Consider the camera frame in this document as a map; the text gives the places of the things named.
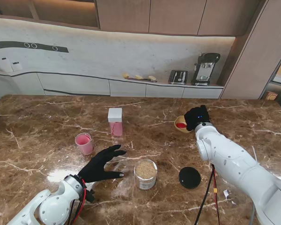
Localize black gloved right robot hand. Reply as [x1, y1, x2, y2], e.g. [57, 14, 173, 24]
[184, 105, 211, 132]

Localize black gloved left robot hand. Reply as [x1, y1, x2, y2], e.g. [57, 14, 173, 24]
[77, 144, 127, 184]

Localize yellow plastic bowl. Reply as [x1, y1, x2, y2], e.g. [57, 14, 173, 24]
[174, 115, 193, 134]

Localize pink plastic measuring cup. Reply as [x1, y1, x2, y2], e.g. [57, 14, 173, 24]
[74, 132, 94, 156]

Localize clear grain jar with label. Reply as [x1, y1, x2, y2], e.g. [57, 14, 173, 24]
[133, 159, 158, 190]

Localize black round jar lid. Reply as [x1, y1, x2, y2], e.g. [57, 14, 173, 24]
[179, 166, 201, 189]

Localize clear airtight container white lid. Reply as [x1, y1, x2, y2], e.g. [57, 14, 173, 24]
[107, 107, 124, 138]

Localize black silver toaster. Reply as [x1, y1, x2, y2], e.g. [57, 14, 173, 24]
[168, 69, 188, 85]

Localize black espresso machine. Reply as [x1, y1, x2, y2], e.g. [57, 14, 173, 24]
[191, 52, 221, 87]

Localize dark serving board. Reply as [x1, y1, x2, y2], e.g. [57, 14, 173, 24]
[127, 77, 158, 83]

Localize brown tall cabinet panel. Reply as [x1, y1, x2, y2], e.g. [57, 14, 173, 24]
[220, 0, 281, 100]

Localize orange printed box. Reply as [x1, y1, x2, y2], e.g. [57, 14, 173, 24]
[265, 90, 278, 101]

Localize white counter with drawers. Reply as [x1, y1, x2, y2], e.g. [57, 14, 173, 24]
[0, 69, 225, 99]

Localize short white bottle black cap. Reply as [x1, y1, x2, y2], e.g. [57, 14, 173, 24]
[11, 61, 23, 72]

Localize tall white bottle black cap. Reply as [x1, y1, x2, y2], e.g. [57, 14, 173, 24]
[1, 57, 12, 73]

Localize red black left arm cables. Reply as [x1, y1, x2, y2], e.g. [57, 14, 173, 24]
[67, 175, 96, 225]

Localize red black arm cables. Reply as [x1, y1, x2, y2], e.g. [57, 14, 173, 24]
[194, 163, 225, 225]
[67, 175, 96, 225]

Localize red black right arm cables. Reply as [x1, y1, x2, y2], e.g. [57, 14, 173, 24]
[194, 163, 225, 225]

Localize brown wooden wall cabinets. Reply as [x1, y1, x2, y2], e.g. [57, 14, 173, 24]
[0, 0, 267, 37]

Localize black wall panel with rings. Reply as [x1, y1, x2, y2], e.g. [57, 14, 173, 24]
[0, 41, 68, 54]

